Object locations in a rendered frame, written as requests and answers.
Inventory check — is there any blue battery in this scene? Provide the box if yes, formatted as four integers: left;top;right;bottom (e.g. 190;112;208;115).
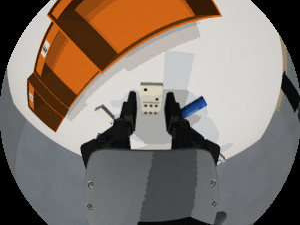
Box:
181;96;207;118

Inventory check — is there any cream domino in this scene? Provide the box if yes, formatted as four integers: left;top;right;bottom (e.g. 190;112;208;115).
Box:
140;82;163;116

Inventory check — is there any white usb stick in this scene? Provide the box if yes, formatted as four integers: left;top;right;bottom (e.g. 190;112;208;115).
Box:
94;105;115;125

